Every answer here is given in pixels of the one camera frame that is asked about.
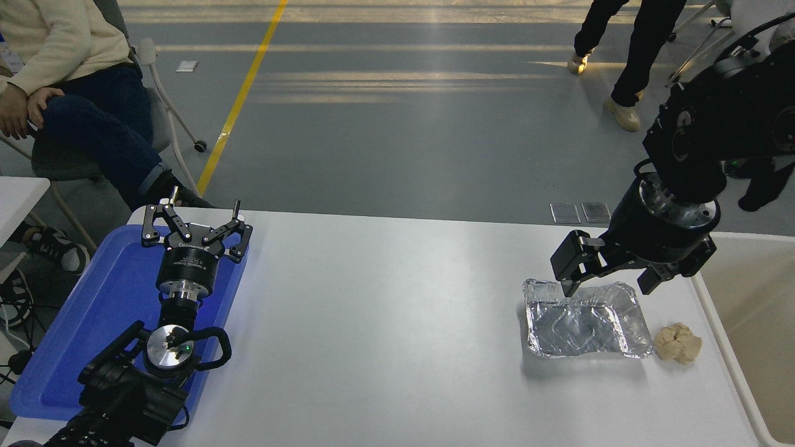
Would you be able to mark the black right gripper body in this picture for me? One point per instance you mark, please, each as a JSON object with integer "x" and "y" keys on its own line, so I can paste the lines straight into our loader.
{"x": 640, "y": 233}

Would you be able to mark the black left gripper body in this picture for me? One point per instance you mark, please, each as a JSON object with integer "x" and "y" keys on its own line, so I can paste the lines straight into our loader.
{"x": 186, "y": 264}

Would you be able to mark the silver foil tray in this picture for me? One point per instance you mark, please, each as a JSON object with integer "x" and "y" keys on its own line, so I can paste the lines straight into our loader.
{"x": 584, "y": 326}

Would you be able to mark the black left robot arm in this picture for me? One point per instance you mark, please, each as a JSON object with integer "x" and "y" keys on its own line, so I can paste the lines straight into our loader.
{"x": 118, "y": 397}

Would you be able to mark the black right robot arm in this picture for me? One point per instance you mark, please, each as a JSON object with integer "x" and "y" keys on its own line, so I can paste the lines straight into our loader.
{"x": 733, "y": 112}

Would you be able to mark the small white floor plate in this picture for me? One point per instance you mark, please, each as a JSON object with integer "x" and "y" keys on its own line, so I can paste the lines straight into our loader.
{"x": 187, "y": 66}

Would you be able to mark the person's hand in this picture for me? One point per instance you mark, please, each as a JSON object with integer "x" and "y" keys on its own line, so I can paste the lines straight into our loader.
{"x": 13, "y": 112}
{"x": 42, "y": 99}

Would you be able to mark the metal floor socket cover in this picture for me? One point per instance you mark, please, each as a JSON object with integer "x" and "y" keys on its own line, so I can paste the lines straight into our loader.
{"x": 565, "y": 213}
{"x": 596, "y": 212}

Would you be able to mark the blue plastic tray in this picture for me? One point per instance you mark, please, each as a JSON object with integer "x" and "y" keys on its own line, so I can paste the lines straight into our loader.
{"x": 93, "y": 310}

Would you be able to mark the grey wheeled chair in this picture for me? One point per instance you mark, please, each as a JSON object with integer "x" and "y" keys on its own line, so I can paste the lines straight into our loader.
{"x": 163, "y": 124}

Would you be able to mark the large pale bin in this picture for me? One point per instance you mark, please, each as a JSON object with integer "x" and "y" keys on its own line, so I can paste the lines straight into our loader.
{"x": 758, "y": 323}

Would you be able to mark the seated person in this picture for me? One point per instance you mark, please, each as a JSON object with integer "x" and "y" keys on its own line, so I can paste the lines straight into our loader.
{"x": 99, "y": 124}

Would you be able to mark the white side table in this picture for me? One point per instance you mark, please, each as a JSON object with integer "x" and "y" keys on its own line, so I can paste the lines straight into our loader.
{"x": 18, "y": 202}

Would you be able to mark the black power plug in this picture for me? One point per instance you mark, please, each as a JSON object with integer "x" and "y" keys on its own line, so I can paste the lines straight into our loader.
{"x": 20, "y": 361}

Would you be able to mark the walking person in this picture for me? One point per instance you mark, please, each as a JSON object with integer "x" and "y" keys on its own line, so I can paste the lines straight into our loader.
{"x": 646, "y": 37}

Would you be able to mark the white wheeled chair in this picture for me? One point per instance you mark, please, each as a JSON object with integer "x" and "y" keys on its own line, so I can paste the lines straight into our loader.
{"x": 754, "y": 15}

